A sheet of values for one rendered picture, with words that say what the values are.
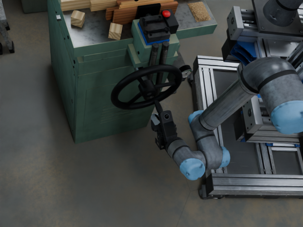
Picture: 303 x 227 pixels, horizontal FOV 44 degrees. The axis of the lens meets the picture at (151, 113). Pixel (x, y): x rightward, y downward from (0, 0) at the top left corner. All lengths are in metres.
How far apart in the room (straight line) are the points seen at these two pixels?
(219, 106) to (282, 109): 0.28
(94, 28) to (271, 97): 0.72
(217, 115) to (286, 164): 1.03
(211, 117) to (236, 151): 0.85
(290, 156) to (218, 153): 0.98
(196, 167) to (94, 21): 0.67
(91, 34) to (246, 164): 1.14
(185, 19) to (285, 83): 0.64
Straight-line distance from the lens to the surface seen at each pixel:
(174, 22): 1.41
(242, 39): 1.91
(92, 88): 1.68
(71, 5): 1.50
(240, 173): 2.11
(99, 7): 1.52
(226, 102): 1.25
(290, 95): 1.07
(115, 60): 1.54
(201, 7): 1.62
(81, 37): 1.44
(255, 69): 1.13
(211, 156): 1.34
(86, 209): 2.08
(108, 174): 2.14
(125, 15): 1.46
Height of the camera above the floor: 2.02
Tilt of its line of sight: 60 degrees down
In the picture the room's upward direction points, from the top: 23 degrees clockwise
